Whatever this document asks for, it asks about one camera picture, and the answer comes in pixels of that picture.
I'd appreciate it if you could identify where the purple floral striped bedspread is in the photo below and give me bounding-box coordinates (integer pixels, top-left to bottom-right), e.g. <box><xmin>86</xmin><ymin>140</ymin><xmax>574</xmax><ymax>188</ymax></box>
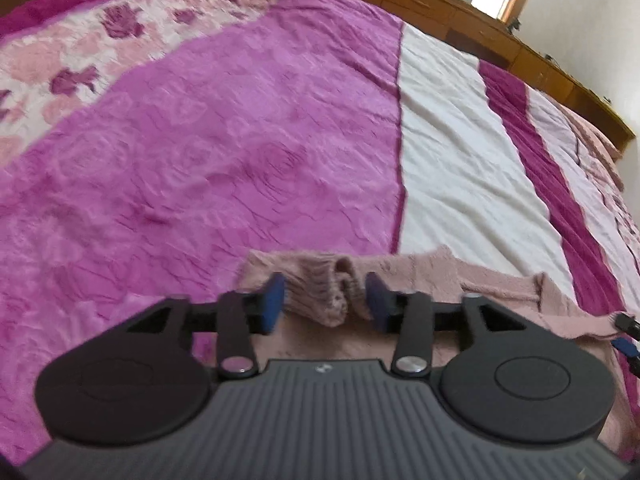
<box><xmin>0</xmin><ymin>0</ymin><xmax>640</xmax><ymax>466</ymax></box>

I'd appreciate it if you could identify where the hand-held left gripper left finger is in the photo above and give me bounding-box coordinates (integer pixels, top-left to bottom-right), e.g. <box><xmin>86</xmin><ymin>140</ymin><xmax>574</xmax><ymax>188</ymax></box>
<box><xmin>122</xmin><ymin>272</ymin><xmax>287</xmax><ymax>380</ymax></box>

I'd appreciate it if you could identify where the pink knitted cardigan sweater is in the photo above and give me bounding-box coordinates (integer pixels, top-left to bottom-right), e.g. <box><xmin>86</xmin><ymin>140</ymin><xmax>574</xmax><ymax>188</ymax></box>
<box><xmin>235</xmin><ymin>245</ymin><xmax>640</xmax><ymax>461</ymax></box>

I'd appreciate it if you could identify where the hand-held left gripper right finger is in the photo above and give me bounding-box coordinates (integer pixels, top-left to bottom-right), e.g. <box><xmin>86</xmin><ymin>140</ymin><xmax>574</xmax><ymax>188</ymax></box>
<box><xmin>365</xmin><ymin>272</ymin><xmax>528</xmax><ymax>377</ymax></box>

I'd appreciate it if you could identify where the pale pink lace-edged blanket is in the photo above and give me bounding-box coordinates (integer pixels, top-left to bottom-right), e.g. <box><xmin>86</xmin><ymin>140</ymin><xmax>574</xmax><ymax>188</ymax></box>
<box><xmin>550</xmin><ymin>97</ymin><xmax>640</xmax><ymax>246</ymax></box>

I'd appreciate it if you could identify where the wooden headboard cabinet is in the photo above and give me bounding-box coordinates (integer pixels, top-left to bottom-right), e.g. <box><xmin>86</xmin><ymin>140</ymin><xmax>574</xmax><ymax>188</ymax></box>
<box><xmin>40</xmin><ymin>0</ymin><xmax>637</xmax><ymax>153</ymax></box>

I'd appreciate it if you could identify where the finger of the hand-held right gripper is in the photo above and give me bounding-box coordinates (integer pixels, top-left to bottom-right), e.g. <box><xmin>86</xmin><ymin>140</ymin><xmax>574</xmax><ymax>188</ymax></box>
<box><xmin>611</xmin><ymin>338</ymin><xmax>640</xmax><ymax>379</ymax></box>
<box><xmin>615</xmin><ymin>312</ymin><xmax>640</xmax><ymax>341</ymax></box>

